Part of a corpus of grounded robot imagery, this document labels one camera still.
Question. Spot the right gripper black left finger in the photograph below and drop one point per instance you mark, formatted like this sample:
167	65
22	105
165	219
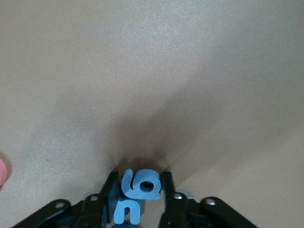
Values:
92	209

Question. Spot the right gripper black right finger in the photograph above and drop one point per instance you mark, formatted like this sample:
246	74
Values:
171	209

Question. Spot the blue foam letter m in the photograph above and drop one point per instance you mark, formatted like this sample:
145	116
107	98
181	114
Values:
118	213

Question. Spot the blue foam letter c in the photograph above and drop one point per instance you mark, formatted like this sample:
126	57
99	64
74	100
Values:
126	226

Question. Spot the blue foam letter g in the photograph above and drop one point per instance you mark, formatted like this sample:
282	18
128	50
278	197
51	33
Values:
130	187

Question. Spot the pink foam letter Q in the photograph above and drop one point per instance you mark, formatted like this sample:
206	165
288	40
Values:
2	172

